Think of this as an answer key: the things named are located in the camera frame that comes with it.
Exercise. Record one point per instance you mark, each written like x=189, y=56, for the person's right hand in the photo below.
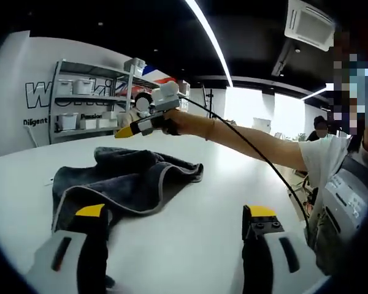
x=179, y=119

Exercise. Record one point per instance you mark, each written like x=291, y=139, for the grey chest-worn device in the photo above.
x=346, y=199

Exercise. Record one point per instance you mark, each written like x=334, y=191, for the grey plastic crate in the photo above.
x=135, y=65

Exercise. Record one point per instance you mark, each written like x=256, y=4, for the white table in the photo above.
x=217, y=190

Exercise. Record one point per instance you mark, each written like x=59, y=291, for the small potted plant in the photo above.
x=302, y=137

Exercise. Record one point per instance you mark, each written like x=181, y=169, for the black tripod stand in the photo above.
x=211, y=101

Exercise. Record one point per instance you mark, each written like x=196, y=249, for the grey metal shelf rack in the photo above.
x=86, y=98
x=141, y=80

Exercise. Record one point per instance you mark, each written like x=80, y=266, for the long ceiling light strip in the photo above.
x=213, y=33

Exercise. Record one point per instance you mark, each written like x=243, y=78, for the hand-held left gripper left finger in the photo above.
x=92, y=260

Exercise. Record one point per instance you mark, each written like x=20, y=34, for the grey towel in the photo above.
x=125, y=180

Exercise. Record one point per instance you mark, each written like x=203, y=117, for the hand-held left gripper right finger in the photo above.
x=260, y=263

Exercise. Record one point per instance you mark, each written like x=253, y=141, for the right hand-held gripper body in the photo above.
x=167, y=95

